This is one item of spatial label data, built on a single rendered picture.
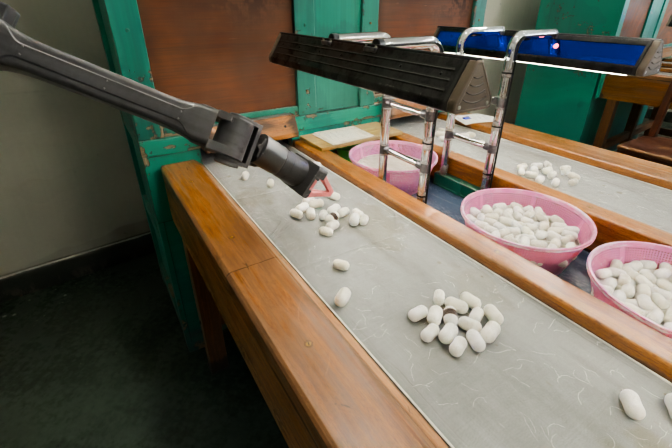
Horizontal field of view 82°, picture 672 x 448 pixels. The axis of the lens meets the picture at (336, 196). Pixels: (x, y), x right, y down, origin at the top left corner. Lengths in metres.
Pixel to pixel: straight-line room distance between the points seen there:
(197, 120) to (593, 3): 2.99
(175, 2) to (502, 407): 1.09
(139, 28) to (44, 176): 1.06
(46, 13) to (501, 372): 1.85
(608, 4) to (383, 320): 2.93
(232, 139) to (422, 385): 0.46
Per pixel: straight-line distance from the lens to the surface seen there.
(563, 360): 0.65
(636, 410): 0.61
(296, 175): 0.73
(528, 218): 0.97
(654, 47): 1.06
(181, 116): 0.66
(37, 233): 2.14
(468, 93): 0.57
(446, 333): 0.60
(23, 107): 1.97
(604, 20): 3.31
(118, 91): 0.67
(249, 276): 0.68
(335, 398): 0.51
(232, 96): 1.22
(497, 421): 0.55
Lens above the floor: 1.18
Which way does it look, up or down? 27 degrees down
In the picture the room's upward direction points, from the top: straight up
